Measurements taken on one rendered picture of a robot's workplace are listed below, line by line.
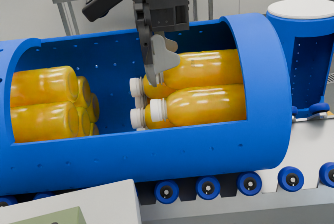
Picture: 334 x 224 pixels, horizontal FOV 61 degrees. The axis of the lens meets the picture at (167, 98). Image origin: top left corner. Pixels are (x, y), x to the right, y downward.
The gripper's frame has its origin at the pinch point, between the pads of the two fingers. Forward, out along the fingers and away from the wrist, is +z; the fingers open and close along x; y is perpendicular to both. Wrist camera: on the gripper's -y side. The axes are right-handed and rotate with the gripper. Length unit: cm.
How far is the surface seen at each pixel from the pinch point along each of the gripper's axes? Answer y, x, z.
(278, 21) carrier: 48, 64, 14
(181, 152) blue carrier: 4.0, -14.2, 6.2
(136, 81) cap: -3.3, 4.1, 3.2
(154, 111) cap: 0.4, -7.1, 3.3
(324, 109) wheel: 38.4, 8.1, 17.2
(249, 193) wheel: 15.5, -12.1, 19.3
